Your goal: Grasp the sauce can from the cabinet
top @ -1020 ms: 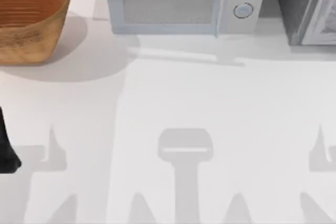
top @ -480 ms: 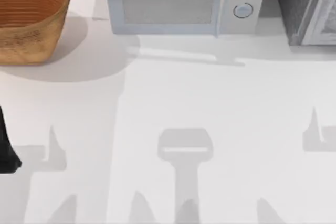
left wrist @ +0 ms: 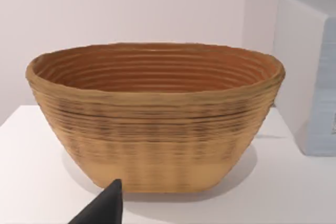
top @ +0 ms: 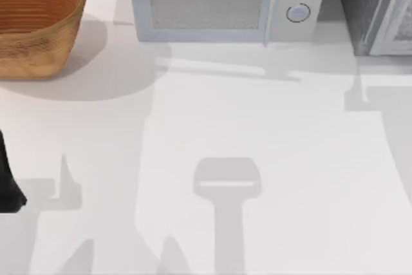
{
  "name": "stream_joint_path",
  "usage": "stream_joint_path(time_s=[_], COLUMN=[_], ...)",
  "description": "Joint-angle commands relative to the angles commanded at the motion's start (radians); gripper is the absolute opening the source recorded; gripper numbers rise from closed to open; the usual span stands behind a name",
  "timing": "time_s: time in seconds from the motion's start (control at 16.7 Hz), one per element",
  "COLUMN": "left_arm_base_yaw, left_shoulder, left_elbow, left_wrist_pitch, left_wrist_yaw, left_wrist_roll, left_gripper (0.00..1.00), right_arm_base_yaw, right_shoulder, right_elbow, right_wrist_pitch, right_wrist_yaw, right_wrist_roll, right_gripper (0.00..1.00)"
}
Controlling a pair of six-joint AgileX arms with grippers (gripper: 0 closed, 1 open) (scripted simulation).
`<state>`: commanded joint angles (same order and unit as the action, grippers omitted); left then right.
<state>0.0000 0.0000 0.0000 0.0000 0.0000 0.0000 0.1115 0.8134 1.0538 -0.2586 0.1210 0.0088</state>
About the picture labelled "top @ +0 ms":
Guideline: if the microwave oven door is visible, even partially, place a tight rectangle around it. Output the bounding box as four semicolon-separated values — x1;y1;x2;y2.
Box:
126;0;284;43

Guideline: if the round microwave knob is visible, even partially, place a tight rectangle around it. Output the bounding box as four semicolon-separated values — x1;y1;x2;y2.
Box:
285;2;312;23

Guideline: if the brown woven basket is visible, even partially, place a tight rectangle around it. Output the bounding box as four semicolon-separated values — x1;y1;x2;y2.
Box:
0;0;87;80

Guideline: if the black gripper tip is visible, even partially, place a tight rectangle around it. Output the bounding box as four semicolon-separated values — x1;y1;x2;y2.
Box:
0;130;28;215

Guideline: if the microwave door handle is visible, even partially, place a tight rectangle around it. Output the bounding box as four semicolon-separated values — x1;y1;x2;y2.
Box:
263;0;278;47

